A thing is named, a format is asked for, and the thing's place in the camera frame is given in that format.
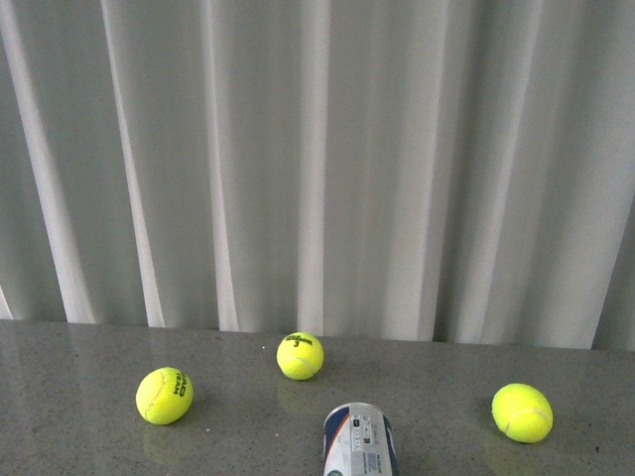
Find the Head Team tennis ball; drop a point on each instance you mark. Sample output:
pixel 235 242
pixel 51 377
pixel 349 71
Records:
pixel 164 396

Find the plain yellow tennis ball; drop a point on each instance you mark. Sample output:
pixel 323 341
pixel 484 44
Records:
pixel 522 413

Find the Wilson 3 tennis ball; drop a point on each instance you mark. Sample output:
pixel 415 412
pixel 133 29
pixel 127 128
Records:
pixel 300 356

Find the clear plastic tennis ball can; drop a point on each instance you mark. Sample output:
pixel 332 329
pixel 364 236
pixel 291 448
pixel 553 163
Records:
pixel 358 441

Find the white pleated curtain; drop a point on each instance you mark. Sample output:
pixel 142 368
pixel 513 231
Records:
pixel 456 171

